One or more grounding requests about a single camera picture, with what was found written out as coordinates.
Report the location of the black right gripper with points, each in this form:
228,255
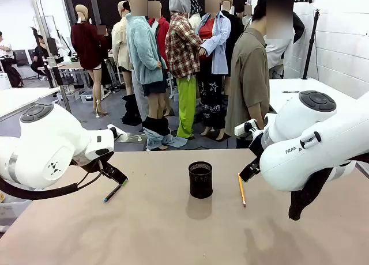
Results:
256,147

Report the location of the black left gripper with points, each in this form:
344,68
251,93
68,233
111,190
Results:
111,169

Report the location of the yellow pencil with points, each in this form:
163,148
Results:
241,190

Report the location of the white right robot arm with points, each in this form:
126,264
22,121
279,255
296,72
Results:
302,138

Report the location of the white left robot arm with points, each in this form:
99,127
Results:
43,138

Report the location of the person's right forearm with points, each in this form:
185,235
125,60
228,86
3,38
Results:
259,118

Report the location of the black pen blue tip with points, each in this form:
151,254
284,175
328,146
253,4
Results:
112,193

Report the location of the black mesh pen holder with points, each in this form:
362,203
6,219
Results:
201,181

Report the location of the thin dark pen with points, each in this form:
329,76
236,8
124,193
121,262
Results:
291,91

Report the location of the white power strip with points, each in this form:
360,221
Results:
135,137

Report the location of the jeans and black clothes pile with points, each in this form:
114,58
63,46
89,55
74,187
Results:
157,129

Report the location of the grey plastic crate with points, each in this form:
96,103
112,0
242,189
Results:
86,97

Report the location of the large white table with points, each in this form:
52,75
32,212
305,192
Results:
288,85

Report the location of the person in olive shirt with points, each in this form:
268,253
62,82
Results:
245,75

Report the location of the mannequin in white shirt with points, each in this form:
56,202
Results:
275,57

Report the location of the cluttered workbench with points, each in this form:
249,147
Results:
66,65

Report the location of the white table with grey edge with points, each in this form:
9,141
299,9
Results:
23,98

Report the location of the mannequin in blue fleece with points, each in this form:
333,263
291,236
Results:
141,52

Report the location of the mannequin in light blue shirt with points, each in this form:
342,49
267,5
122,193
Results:
220,40

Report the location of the mannequin in cream jacket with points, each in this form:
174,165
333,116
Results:
119,46

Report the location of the person in dark clothes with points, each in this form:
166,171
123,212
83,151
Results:
105,46

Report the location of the mannequin in maroon dress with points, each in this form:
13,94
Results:
86,46

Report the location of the mannequin in plaid shirt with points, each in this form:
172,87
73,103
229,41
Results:
181,46

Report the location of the black tripod stand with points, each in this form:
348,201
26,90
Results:
312,40

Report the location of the mannequin in black coat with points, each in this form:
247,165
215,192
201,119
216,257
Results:
235,26

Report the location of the seated person in black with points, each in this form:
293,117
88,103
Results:
39,53

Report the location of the mannequin in black suit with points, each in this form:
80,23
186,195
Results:
298,26

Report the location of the mannequin in red jacket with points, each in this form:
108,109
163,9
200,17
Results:
162,31

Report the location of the mannequin with patterned headscarf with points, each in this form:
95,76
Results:
196,5

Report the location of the seated person in white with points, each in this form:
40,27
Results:
5,50

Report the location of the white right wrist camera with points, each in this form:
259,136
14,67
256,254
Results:
242,129

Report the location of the grey metal post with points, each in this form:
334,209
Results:
64,99

